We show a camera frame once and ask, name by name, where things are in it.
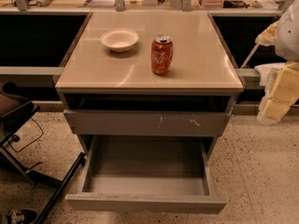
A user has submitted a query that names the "grey drawer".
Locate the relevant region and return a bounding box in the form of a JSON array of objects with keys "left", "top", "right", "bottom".
[
  {"left": 64, "top": 109, "right": 230, "bottom": 136},
  {"left": 65, "top": 135, "right": 226, "bottom": 214}
]

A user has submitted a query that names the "red soda can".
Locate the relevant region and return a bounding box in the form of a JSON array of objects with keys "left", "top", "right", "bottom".
[{"left": 150, "top": 35, "right": 173, "bottom": 76}]

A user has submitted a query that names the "white paper bowl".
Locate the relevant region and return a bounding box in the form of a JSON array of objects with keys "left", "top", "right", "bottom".
[{"left": 100, "top": 29, "right": 139, "bottom": 53}]

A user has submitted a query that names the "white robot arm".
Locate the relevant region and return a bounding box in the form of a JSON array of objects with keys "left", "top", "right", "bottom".
[{"left": 255, "top": 0, "right": 299, "bottom": 125}]

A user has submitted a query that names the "grey drawer cabinet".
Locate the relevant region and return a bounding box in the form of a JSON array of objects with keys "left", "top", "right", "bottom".
[{"left": 56, "top": 10, "right": 244, "bottom": 154}]

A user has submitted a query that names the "black sneaker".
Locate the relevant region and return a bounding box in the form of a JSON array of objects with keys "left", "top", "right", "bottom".
[{"left": 0, "top": 209, "right": 37, "bottom": 224}]

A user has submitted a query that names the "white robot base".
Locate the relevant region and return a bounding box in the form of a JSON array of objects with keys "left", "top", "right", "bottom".
[{"left": 254, "top": 63, "right": 284, "bottom": 87}]

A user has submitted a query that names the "black floor cable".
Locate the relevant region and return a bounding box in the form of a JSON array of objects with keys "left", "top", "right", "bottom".
[{"left": 8, "top": 118, "right": 44, "bottom": 154}]

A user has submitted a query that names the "black office chair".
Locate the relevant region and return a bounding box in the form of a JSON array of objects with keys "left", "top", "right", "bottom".
[{"left": 0, "top": 81, "right": 87, "bottom": 224}]

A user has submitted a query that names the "white stick with black tip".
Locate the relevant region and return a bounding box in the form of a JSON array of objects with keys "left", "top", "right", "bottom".
[{"left": 240, "top": 44, "right": 260, "bottom": 68}]

